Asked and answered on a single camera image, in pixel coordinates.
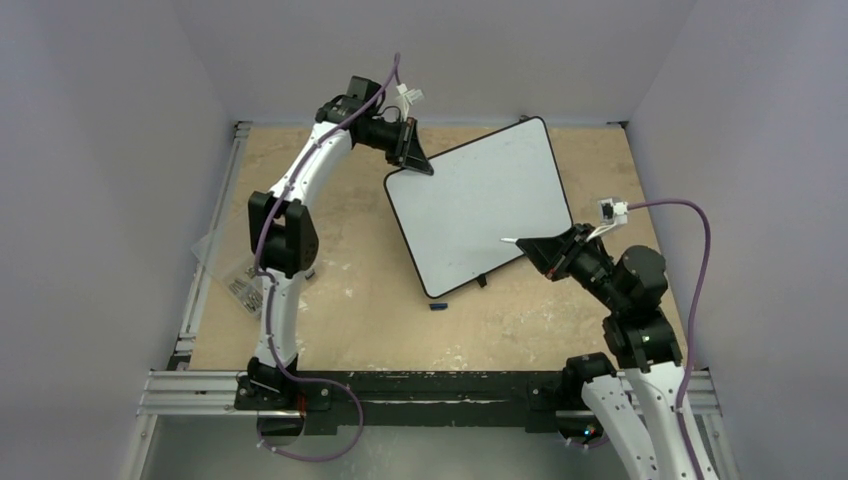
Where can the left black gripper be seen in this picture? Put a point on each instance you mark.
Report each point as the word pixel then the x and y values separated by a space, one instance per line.
pixel 408 151

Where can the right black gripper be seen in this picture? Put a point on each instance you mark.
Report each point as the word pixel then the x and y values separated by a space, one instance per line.
pixel 565 253

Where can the white whiteboard black frame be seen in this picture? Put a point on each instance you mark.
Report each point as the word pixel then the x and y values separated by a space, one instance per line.
pixel 506 183

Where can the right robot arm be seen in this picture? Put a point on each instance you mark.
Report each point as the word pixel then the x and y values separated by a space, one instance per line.
pixel 637 390

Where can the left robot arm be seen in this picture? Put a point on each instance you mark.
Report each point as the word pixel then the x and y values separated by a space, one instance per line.
pixel 283 236

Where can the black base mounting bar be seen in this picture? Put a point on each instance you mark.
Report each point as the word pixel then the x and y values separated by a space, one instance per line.
pixel 534 401

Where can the clear plastic bag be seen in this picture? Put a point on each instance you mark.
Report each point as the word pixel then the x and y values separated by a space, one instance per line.
pixel 227 256

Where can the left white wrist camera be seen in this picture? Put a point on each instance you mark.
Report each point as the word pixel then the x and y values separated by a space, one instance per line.
pixel 406 98

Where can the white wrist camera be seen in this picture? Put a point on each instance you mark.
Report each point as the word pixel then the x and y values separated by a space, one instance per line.
pixel 614 214
pixel 406 98

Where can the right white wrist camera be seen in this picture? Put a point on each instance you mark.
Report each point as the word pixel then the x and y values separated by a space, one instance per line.
pixel 614 214

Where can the aluminium frame rail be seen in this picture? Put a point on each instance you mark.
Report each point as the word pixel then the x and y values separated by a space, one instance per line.
pixel 178 391

